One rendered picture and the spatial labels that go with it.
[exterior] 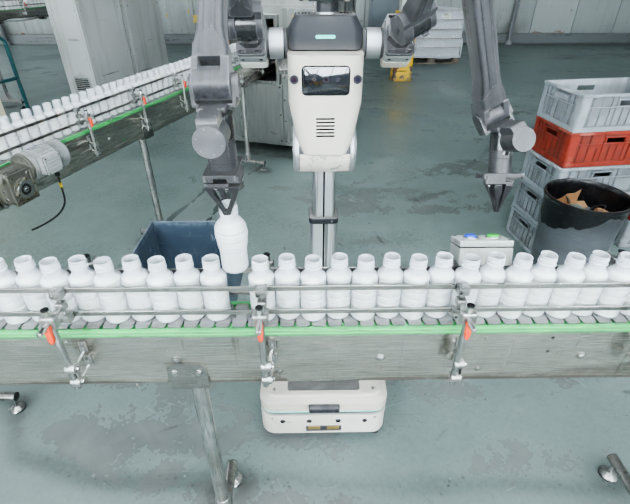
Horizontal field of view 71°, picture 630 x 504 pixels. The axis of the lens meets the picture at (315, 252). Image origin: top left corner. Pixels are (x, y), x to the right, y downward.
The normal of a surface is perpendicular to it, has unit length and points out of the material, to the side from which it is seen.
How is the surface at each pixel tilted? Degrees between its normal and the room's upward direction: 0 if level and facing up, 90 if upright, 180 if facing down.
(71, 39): 90
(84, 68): 90
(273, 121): 90
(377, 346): 90
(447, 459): 0
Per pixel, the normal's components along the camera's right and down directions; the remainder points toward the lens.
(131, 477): 0.00, -0.84
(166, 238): 0.02, 0.55
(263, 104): -0.29, 0.52
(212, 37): 0.01, -0.11
